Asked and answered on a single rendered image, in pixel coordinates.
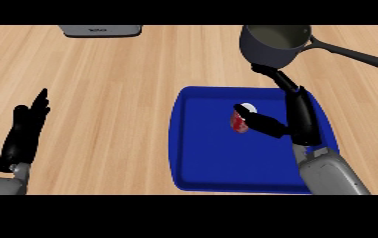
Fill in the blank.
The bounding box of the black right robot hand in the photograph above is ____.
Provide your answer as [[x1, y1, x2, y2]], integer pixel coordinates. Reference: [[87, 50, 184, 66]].
[[232, 63, 323, 147]]

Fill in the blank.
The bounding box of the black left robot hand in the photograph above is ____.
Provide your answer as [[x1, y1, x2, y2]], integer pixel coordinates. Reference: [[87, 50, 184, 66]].
[[0, 88, 51, 174]]

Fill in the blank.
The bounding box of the red can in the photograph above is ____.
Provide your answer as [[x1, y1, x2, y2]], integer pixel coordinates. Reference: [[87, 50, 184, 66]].
[[229, 102, 258, 134]]

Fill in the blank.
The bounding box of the blue tray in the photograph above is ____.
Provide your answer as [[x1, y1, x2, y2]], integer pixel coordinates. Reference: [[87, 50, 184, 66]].
[[168, 85, 341, 195]]

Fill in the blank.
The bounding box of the dark grey pot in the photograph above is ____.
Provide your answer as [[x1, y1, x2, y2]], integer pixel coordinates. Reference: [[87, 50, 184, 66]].
[[237, 24, 378, 70]]

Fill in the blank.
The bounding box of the grey flat appliance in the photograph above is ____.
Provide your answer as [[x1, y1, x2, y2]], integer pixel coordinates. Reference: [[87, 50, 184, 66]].
[[57, 24, 144, 39]]

